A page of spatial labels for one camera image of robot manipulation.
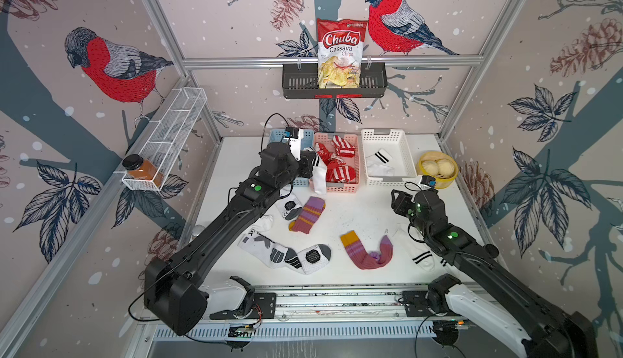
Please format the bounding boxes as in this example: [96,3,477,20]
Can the red snowflake sock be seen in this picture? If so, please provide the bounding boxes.
[314,142,335,166]

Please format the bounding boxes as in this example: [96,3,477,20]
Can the red santa pattern sock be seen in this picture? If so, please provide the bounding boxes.
[325,158,357,184]

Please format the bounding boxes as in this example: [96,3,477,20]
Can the red white striped sock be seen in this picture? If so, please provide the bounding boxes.
[332,135,356,158]

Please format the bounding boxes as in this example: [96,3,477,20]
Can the white black-striped sock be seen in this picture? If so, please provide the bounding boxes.
[393,225,436,271]
[365,149,395,177]
[311,154,327,195]

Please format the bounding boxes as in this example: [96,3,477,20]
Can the purple yellow sock bottom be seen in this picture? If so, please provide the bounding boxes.
[340,231,394,270]

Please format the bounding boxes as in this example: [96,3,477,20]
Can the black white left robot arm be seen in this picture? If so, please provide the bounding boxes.
[144,142,315,335]

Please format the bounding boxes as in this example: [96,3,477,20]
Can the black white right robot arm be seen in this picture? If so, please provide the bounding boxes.
[391,189,598,357]

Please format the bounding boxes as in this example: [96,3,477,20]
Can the blue plastic basket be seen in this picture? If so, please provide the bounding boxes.
[269,129,314,187]

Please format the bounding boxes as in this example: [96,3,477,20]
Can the pink plastic basket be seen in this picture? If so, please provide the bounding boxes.
[312,132,360,193]

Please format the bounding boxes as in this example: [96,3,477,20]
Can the white plastic basket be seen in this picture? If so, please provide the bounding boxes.
[360,129,417,187]

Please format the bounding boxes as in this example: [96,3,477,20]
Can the yellow bowl with buns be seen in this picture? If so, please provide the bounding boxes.
[416,151,459,189]

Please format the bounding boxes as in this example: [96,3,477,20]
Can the purple striped short sock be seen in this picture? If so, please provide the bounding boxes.
[289,197,326,235]

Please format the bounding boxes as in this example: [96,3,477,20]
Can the small white sock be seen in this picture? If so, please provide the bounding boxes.
[251,215,274,232]

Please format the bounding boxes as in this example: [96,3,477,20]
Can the black round knob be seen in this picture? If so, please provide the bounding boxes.
[483,244,500,259]

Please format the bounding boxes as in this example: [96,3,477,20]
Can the white grey patterned sock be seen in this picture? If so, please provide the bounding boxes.
[238,230,332,275]

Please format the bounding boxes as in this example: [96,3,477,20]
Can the glass jar amber contents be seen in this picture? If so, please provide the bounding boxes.
[191,225,205,240]

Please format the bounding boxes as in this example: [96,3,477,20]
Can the red Chuba cassava chips bag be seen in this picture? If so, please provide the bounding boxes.
[316,19,368,89]

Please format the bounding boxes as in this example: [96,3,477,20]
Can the orange spice jar black lid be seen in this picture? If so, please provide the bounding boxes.
[122,154,164,187]

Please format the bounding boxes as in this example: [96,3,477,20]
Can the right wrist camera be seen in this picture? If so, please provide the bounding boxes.
[420,175,436,189]

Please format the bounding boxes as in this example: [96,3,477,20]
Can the black wall-mounted wire basket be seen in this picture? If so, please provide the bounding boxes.
[282,63,388,99]

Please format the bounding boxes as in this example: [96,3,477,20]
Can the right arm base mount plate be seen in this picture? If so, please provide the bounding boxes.
[398,291,458,317]

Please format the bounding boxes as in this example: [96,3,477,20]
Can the clear acrylic wall shelf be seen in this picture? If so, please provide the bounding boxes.
[122,87,207,192]

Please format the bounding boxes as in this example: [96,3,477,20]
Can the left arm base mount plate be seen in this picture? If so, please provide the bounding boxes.
[209,292,277,321]

